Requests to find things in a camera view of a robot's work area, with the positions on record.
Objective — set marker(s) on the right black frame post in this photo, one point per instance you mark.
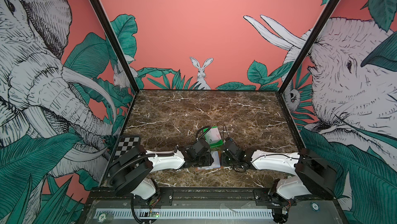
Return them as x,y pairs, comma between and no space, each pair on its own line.
316,31

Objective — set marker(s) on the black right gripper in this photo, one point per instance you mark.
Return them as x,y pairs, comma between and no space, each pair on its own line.
223,159

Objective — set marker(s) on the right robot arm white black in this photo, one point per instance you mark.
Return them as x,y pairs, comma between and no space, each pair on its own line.
311,175

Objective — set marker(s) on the white slotted cable duct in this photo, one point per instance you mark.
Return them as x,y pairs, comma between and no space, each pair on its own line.
102,214

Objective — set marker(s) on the brown leather card holder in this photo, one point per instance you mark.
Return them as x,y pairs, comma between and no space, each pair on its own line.
217,161

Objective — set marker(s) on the stack of credit cards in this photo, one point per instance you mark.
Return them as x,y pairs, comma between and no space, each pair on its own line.
213,136

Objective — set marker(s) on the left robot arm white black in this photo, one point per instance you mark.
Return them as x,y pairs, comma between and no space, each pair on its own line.
129,173

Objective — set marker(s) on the left black frame post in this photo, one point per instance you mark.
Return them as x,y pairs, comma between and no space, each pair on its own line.
110,34

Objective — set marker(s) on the black frame post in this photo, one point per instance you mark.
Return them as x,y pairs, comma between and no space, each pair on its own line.
110,34
316,31

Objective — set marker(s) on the black white checkerboard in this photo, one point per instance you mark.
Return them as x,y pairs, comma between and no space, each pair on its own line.
125,144

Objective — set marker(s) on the green plastic tray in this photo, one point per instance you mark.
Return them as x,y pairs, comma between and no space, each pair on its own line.
220,143

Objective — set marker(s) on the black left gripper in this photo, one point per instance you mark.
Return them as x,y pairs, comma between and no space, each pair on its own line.
209,160

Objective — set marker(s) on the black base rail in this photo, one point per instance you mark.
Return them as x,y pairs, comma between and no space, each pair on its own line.
169,195

